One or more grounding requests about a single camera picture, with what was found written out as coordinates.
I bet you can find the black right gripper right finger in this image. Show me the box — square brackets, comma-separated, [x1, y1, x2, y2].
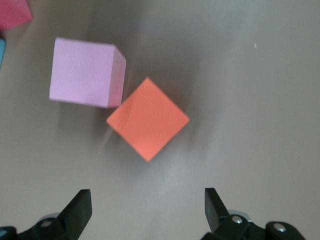
[201, 187, 307, 240]

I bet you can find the orange foam cube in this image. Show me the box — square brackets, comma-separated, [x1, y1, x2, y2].
[106, 76, 190, 163]

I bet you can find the red foam cube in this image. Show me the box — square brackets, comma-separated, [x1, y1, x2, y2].
[0, 0, 33, 30]

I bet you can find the pink foam cube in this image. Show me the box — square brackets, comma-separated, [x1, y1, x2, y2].
[49, 37, 127, 109]

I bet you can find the blue foam cube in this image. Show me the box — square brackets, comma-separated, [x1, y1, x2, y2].
[0, 37, 7, 70]

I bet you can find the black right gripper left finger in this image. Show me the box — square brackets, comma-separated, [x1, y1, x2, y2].
[0, 189, 93, 240]

